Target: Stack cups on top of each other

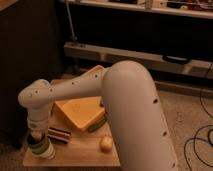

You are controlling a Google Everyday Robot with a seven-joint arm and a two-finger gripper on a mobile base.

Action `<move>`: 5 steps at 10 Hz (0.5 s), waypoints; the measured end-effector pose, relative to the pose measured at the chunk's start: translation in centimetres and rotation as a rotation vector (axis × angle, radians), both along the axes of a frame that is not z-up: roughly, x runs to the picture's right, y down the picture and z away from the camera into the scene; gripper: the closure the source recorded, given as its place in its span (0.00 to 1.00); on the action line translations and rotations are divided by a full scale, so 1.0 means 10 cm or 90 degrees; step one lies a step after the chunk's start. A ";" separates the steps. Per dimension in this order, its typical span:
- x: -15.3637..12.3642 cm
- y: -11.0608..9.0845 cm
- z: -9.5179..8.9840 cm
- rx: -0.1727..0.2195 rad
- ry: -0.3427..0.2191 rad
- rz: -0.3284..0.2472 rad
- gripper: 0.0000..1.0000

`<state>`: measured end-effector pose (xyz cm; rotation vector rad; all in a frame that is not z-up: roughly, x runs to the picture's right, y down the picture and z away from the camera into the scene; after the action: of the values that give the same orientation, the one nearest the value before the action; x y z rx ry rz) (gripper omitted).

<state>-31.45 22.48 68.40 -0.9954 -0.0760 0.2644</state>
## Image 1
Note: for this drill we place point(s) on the upper white shelf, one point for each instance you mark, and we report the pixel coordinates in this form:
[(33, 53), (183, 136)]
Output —
[(152, 6)]

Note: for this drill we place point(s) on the striped cup on side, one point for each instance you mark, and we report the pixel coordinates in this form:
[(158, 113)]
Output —
[(59, 135)]

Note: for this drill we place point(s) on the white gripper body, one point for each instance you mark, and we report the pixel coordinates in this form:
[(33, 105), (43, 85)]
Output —
[(38, 127)]

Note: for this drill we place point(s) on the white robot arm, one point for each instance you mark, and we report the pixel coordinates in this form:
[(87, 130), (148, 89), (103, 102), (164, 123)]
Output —
[(134, 109)]

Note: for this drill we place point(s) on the white shelf rail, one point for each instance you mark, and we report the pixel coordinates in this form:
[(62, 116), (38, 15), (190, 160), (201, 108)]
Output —
[(151, 61)]

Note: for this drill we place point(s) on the green toy vegetable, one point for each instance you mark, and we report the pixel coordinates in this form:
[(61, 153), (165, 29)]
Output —
[(97, 125)]

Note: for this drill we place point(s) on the dark cabinet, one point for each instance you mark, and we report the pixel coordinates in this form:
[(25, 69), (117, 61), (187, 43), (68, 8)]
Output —
[(30, 49)]

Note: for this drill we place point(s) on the wooden board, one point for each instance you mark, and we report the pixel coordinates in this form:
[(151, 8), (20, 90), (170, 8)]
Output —
[(83, 149)]

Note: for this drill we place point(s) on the small yellow toy fruit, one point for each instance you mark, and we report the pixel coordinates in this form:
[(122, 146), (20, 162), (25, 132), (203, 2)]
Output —
[(106, 144)]

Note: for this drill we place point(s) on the green white cups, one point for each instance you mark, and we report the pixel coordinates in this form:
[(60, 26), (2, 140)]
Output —
[(41, 149)]

